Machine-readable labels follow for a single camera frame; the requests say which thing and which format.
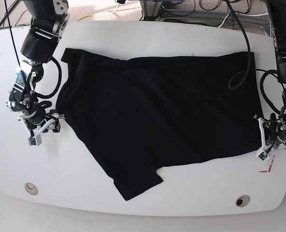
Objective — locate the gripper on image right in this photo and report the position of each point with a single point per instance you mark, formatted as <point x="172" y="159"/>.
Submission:
<point x="272" y="134"/>

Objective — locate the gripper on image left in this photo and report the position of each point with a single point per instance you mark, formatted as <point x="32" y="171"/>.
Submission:
<point x="50" y="122"/>

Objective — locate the black t-shirt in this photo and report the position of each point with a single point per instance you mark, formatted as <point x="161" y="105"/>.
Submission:
<point x="136" y="116"/>

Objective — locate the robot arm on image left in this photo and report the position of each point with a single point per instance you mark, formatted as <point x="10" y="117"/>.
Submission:
<point x="48" y="21"/>

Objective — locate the white table grommet left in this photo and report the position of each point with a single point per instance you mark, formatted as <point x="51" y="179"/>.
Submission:
<point x="31" y="189"/>

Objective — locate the table grommet hole right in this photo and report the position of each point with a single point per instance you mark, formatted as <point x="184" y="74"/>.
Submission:
<point x="242" y="201"/>

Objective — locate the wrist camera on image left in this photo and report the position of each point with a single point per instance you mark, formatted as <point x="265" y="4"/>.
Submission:
<point x="35" y="141"/>

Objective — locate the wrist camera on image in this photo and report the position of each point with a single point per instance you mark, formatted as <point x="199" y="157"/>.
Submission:
<point x="263" y="155"/>
<point x="35" y="141"/>

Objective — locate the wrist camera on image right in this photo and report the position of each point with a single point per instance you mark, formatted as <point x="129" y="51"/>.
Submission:
<point x="263" y="155"/>

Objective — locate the aluminium frame rail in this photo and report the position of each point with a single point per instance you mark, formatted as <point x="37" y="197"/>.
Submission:
<point x="252" y="14"/>

